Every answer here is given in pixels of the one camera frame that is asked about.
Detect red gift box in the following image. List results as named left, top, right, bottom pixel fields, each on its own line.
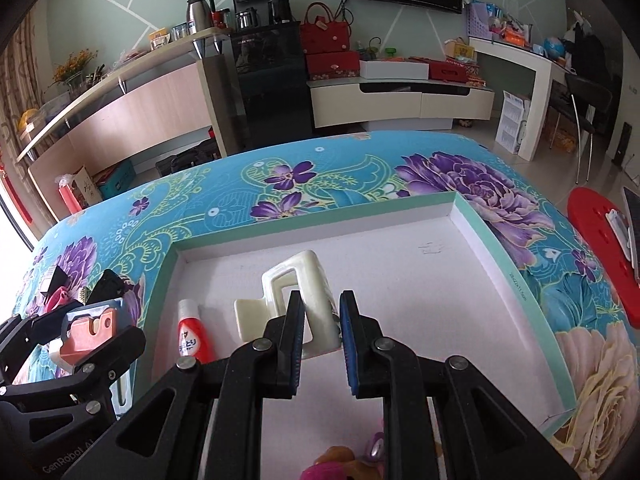
left=305, top=51, right=362, bottom=81

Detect blue orange plastic cutter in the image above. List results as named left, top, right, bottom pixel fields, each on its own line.
left=54, top=297, right=123, bottom=377

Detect purple plastic basket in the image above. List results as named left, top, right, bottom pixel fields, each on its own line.
left=466, top=1, right=532, bottom=44

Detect colourful snack packet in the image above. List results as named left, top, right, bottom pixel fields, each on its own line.
left=300, top=432, right=387, bottom=480

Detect black tea bar machine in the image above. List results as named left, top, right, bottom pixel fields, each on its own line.
left=231, top=0, right=315, bottom=142

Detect white desk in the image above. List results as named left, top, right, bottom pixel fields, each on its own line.
left=467, top=35, right=578, bottom=162

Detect white device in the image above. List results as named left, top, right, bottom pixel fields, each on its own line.
left=604, top=209, right=635, bottom=262

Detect red glue bottle white cap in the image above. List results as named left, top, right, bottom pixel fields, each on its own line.
left=176, top=298, right=217, bottom=364

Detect red plastic stool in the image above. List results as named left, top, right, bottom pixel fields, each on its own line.
left=566, top=186, right=640, bottom=282

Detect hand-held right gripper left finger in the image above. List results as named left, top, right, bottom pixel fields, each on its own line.
left=65, top=291, right=307, bottom=480

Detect wooden sideboard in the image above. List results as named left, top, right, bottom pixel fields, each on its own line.
left=14, top=26, right=247, bottom=222

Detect cream television cabinet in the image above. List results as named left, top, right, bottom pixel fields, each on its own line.
left=306, top=77, right=497, bottom=132

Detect red handbag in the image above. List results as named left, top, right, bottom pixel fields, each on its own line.
left=299, top=2, right=350, bottom=56

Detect white flat box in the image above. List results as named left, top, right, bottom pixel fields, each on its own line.
left=358, top=58, right=432, bottom=81

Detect red patterned flat box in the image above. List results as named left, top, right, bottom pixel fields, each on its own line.
left=428, top=57, right=478, bottom=82

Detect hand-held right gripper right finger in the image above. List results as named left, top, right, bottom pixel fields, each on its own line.
left=339, top=290, right=577, bottom=480

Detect steel thermos jug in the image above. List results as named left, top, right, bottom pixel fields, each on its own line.
left=185, top=0, right=217, bottom=37

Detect yellow flower bouquet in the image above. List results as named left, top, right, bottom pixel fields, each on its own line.
left=50, top=49, right=100, bottom=87

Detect blue plastic crate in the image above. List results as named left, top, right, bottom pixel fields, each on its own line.
left=96, top=160, right=137, bottom=199

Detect small black box white label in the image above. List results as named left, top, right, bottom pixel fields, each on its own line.
left=39, top=264, right=68, bottom=297

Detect black bag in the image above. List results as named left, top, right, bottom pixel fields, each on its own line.
left=155, top=139, right=222, bottom=177

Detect black chair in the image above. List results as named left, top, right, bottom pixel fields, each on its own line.
left=564, top=71, right=615, bottom=184

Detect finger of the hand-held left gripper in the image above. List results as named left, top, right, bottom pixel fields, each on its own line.
left=0, top=301, right=85, bottom=378
left=0, top=326, right=147, bottom=411

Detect cream plastic hair claw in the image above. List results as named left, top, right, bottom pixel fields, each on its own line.
left=234, top=250, right=342, bottom=361

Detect white cardboard box teal rim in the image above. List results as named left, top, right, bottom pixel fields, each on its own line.
left=115, top=191, right=576, bottom=480

